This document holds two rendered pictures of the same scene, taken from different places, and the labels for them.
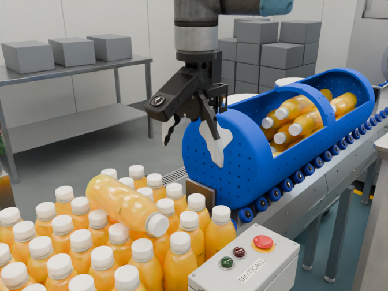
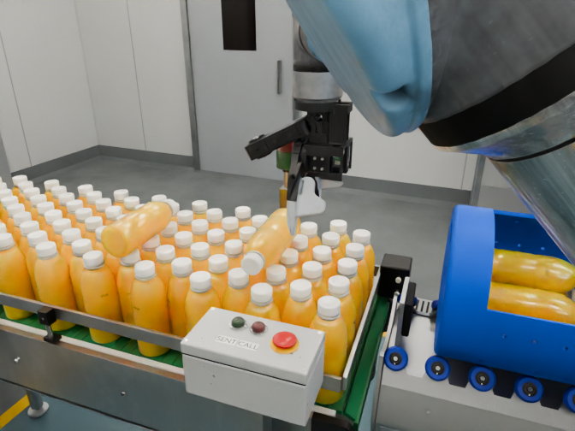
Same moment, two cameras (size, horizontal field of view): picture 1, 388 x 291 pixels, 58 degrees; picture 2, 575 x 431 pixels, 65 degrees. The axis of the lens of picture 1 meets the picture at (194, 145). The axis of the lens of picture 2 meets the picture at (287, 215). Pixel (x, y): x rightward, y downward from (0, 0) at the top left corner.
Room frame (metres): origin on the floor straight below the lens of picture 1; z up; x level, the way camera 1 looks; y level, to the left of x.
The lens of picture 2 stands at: (0.31, -0.62, 1.54)
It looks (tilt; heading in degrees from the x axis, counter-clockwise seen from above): 24 degrees down; 67
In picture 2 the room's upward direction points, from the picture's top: straight up
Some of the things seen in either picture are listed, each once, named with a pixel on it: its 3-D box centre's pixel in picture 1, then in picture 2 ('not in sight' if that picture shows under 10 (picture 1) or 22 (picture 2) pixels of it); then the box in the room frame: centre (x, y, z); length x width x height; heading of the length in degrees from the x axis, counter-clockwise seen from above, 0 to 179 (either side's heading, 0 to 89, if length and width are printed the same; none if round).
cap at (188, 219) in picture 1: (189, 219); (300, 288); (0.61, 0.01, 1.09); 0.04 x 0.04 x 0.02
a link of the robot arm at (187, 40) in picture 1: (194, 38); (318, 85); (0.63, 0.00, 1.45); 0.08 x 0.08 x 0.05
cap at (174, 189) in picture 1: (174, 189); (347, 266); (0.73, 0.05, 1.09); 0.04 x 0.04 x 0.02
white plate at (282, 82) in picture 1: (299, 83); not in sight; (2.07, -0.63, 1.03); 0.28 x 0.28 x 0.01
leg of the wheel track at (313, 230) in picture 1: (313, 225); not in sight; (1.65, -0.68, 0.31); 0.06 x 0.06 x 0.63; 47
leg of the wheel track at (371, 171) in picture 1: (372, 167); not in sight; (2.37, -1.35, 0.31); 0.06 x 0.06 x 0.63; 47
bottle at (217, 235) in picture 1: (219, 250); (326, 352); (0.63, -0.06, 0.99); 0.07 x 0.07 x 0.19
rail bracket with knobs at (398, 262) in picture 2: not in sight; (394, 280); (0.93, 0.16, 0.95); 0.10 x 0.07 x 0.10; 47
